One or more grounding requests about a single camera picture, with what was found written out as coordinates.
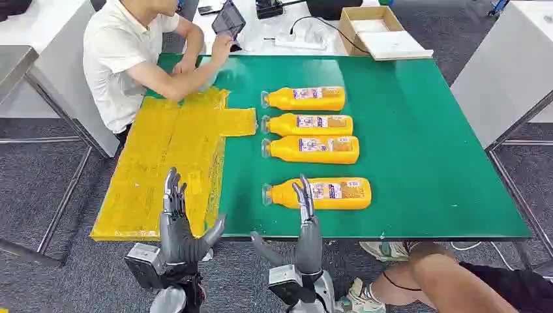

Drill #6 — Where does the clear plastic wrap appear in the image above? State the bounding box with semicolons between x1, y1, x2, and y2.
298;19;340;44

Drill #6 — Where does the cardboard box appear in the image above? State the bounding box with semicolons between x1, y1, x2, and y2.
338;5;405;57

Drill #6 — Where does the yellow plastic sheet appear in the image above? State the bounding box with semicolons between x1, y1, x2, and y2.
89;86;258;242

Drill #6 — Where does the white cable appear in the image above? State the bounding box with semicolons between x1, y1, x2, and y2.
450;241;515;271

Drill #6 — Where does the person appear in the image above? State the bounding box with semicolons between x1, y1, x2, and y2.
335;241;553;313
83;0;234;148

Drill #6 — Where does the green table mat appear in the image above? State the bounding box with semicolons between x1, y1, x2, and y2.
144;52;532;241

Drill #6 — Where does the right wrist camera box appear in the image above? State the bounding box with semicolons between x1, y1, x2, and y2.
267;264;305;306

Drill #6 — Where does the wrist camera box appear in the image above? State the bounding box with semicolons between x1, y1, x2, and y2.
267;264;305;306
124;243;167;290

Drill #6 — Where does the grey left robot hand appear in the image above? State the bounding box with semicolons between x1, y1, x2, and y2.
158;167;227;267

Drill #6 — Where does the white flat board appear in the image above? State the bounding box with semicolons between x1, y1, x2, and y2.
357;30;434;61

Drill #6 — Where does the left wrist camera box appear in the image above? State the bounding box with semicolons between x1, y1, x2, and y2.
124;243;167;290

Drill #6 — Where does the white power strip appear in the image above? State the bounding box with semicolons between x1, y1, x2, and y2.
274;38;328;52

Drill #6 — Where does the person's left hand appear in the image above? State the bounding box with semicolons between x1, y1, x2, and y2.
171;59;198;78

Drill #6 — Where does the orange drink bottle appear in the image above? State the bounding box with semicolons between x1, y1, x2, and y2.
261;135;360;166
261;113;354;138
262;177;372;211
261;86;346;112

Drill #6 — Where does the white foam insert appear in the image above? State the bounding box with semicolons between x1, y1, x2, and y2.
350;19;390;35

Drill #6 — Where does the blue metal object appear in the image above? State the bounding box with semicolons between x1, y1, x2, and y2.
488;0;511;18

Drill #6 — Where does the dark tablet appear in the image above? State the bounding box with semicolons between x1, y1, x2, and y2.
211;0;247;42

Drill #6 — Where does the black electronic device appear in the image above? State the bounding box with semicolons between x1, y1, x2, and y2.
256;0;285;20

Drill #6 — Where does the steel table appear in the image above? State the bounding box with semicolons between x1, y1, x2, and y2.
0;45;109;267

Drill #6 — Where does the black cable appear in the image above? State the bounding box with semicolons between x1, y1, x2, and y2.
289;16;372;55

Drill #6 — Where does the person's right hand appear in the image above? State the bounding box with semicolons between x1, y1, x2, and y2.
210;33;234;68

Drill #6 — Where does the black bag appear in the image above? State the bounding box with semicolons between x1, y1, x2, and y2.
305;0;364;21

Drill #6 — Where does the white table with metal frame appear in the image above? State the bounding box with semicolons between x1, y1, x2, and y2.
450;0;553;277

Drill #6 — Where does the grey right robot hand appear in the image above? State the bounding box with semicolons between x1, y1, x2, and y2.
250;173;324;275

